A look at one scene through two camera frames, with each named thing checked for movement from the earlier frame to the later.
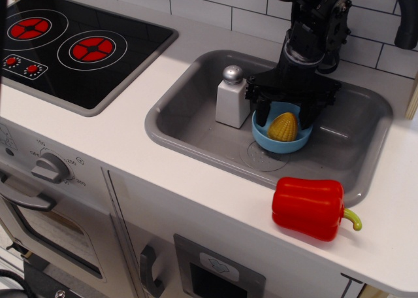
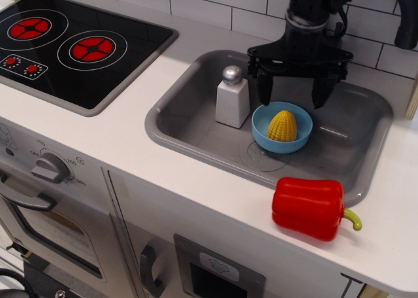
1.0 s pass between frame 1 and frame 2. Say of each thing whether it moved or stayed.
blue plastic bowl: stayed
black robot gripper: moved
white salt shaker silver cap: stayed
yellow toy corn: stayed
